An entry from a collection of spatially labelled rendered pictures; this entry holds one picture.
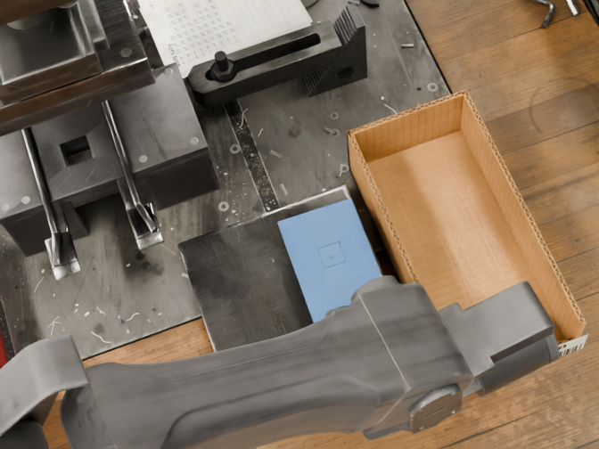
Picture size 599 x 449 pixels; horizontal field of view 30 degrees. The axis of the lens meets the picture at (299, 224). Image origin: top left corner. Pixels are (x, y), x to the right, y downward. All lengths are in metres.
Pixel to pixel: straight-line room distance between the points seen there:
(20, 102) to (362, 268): 0.32
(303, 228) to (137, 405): 0.46
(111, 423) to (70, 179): 0.50
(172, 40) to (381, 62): 0.21
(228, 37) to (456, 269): 0.32
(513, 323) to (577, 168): 0.39
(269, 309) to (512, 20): 0.40
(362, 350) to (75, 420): 0.17
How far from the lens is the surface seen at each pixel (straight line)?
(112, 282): 1.08
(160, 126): 1.05
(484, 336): 0.73
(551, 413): 1.01
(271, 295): 1.02
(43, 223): 1.06
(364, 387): 0.64
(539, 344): 0.76
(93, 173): 1.04
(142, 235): 1.00
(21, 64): 0.87
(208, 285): 1.04
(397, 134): 1.07
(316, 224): 1.00
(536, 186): 1.10
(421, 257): 1.05
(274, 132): 1.12
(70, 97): 0.91
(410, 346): 0.66
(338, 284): 0.98
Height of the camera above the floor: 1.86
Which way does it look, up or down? 64 degrees down
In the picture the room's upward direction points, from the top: 10 degrees counter-clockwise
